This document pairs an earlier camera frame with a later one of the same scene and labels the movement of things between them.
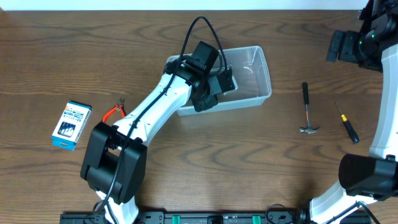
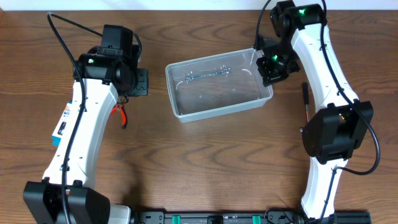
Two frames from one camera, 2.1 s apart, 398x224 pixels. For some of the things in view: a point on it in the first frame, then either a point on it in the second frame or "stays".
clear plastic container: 252,82 stays
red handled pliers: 120,106 stays
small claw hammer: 309,129 stays
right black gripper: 337,47 -> 274,72
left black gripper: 226,80 -> 141,81
